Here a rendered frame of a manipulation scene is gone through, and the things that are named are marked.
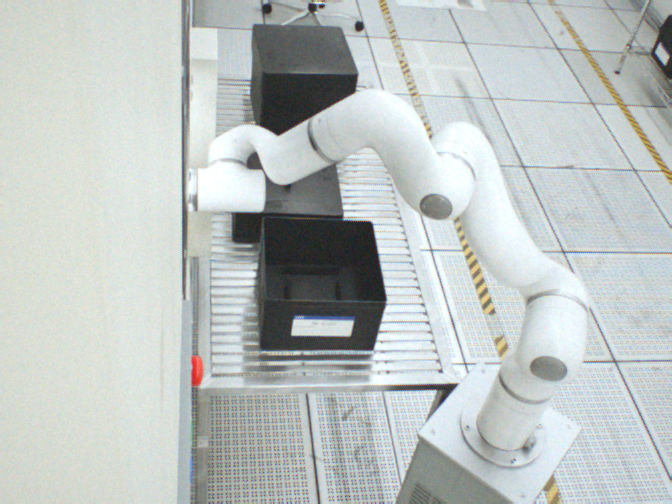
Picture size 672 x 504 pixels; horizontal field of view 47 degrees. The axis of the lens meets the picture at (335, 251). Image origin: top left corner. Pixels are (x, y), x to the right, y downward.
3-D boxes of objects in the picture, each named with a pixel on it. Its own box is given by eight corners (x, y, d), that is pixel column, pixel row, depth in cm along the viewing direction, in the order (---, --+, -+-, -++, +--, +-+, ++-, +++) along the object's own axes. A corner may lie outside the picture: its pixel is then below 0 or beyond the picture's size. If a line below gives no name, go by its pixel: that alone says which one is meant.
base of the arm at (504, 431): (557, 428, 175) (586, 378, 163) (519, 484, 163) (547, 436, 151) (486, 380, 182) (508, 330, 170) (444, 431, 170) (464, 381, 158)
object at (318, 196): (341, 244, 210) (348, 208, 201) (231, 241, 205) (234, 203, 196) (331, 176, 231) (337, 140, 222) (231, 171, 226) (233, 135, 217)
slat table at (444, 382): (397, 534, 233) (458, 383, 181) (194, 545, 222) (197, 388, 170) (342, 238, 325) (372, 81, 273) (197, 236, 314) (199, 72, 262)
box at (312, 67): (347, 144, 243) (360, 74, 226) (257, 144, 237) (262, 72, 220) (331, 93, 263) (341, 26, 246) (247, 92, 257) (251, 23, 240)
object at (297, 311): (259, 350, 180) (264, 300, 168) (256, 265, 200) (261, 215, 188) (375, 351, 184) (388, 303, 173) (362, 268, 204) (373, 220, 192)
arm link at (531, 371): (558, 368, 164) (599, 291, 147) (549, 438, 150) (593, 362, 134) (502, 349, 165) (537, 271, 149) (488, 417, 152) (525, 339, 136)
